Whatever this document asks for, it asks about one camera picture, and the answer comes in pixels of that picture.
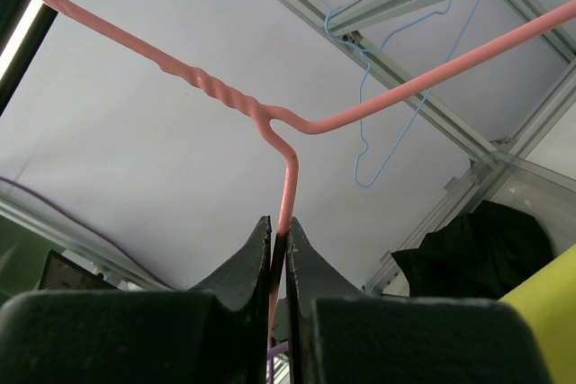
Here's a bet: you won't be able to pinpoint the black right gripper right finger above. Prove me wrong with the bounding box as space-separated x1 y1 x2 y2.
285 218 364 383

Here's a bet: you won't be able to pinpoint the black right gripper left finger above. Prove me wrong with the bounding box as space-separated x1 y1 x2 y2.
193 216 272 383

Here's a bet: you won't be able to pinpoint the pink hanger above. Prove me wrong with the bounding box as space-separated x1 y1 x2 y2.
0 0 576 349

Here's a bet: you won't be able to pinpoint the black trousers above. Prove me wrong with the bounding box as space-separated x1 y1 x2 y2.
392 201 554 299

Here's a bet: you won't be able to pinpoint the light blue wire hanger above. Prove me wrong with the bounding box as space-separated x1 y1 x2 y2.
323 0 482 189

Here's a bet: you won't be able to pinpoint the yellow-green trousers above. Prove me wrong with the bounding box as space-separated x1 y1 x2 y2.
500 247 576 383

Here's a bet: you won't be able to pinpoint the clear plastic bin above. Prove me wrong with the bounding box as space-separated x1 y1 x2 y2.
468 152 575 255

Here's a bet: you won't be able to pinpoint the left aluminium frame post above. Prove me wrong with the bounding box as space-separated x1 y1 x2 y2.
220 0 576 295

